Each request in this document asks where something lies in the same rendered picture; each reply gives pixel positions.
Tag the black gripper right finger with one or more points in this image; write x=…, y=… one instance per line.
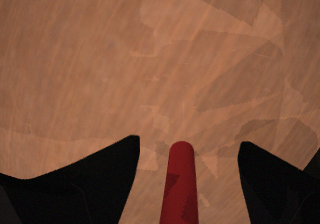
x=275, y=191

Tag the red peg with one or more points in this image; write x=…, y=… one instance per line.
x=180, y=191

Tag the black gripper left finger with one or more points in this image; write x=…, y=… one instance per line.
x=92, y=190

